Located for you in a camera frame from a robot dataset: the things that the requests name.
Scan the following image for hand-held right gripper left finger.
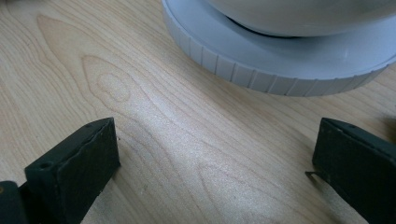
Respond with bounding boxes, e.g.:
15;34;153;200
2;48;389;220
18;117;121;224

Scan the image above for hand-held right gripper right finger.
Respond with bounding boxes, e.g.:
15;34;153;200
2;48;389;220
305;117;396;224

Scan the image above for white kettle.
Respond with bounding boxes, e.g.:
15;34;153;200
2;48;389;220
204;0;396;37

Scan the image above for grey round kettle base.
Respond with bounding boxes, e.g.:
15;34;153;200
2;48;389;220
161;0;396;97

